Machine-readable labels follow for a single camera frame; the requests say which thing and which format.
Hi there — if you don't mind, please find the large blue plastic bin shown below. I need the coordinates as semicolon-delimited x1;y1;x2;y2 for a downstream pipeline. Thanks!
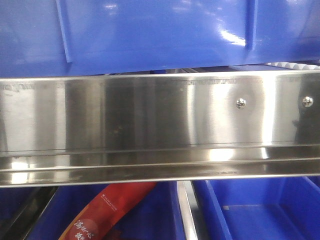
0;0;320;78

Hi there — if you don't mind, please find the blue bin on lower shelf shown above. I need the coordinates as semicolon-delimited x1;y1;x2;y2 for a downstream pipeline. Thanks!
27;181;186;240

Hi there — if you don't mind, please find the red snack package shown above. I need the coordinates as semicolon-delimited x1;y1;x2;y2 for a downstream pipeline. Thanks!
59;182;157;240

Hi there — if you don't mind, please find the white roller track strip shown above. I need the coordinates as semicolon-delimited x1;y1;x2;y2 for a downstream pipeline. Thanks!
266;61;320;71

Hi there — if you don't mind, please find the stainless steel rack frame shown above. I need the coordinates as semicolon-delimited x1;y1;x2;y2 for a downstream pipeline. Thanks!
0;70;320;189

